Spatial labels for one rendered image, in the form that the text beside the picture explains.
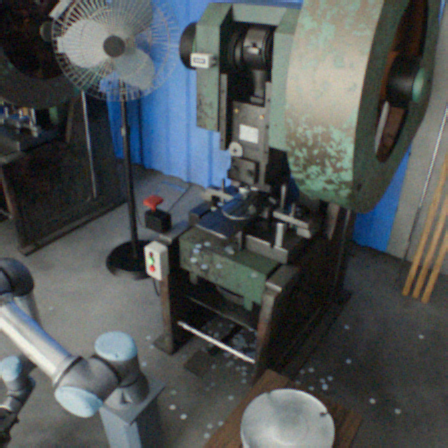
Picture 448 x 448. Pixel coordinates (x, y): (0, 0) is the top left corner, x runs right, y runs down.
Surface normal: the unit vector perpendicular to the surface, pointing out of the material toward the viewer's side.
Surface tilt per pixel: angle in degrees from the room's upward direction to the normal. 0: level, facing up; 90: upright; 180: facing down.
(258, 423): 0
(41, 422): 0
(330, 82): 83
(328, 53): 74
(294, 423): 0
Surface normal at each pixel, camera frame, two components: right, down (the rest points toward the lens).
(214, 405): 0.02, -0.84
